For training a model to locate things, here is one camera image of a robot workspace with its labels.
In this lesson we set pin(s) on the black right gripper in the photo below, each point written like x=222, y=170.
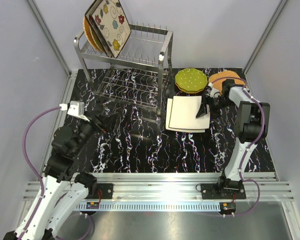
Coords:
x=205, y=101

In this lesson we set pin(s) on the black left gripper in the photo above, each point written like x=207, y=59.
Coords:
x=106, y=120

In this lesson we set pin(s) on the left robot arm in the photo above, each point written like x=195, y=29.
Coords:
x=62, y=188

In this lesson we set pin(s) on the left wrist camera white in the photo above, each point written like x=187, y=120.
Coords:
x=75, y=109

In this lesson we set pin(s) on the fruit pattern square plate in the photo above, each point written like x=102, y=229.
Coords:
x=112, y=24

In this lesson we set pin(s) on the woven wicker plate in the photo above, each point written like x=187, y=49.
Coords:
x=228, y=74
x=91, y=36

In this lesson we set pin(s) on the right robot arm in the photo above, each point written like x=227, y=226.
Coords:
x=250, y=127

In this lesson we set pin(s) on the green polka dot plate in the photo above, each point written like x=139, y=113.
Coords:
x=191, y=79

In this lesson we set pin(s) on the stainless steel dish rack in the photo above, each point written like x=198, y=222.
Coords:
x=139, y=75

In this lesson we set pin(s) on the cream square plate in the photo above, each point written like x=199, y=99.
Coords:
x=183, y=114

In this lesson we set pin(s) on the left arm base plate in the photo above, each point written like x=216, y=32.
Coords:
x=103, y=190

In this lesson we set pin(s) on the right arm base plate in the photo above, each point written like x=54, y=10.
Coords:
x=211, y=191

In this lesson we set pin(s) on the aluminium frame rail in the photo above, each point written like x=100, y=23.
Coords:
x=159, y=192

